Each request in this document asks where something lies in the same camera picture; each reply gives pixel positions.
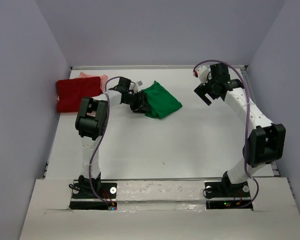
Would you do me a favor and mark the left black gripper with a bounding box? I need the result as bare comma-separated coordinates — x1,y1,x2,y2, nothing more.
123,91,152,114

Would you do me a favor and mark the green t shirt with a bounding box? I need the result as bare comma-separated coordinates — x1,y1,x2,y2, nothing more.
143,81,183,120

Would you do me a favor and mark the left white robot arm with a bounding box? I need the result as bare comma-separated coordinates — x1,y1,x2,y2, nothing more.
74,76,151,202

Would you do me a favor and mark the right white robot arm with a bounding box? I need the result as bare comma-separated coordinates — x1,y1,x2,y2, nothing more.
193,60,286,199

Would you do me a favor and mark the pink folded t shirt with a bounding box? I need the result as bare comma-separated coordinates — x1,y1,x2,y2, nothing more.
78,72,109,93

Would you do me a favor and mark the red folded t shirt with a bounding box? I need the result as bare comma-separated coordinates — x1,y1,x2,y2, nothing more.
56,76,103,113

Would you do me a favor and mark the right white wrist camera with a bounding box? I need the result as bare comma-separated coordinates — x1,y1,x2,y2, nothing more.
193,65,211,85

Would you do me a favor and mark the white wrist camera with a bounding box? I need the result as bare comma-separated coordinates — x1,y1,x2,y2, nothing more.
193,65,211,85
133,80,144,92

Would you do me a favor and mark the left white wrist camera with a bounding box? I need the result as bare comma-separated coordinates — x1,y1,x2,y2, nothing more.
133,80,144,92

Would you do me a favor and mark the aluminium table rail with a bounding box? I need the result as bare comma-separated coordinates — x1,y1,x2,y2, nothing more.
69,64,249,71

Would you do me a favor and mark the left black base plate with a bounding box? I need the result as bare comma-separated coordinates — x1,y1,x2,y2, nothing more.
68,181,118,211

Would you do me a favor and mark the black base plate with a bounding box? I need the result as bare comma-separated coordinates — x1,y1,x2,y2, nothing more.
68,181,118,211
202,181,253,210

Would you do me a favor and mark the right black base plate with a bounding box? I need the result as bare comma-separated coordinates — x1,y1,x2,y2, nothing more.
202,181,253,210

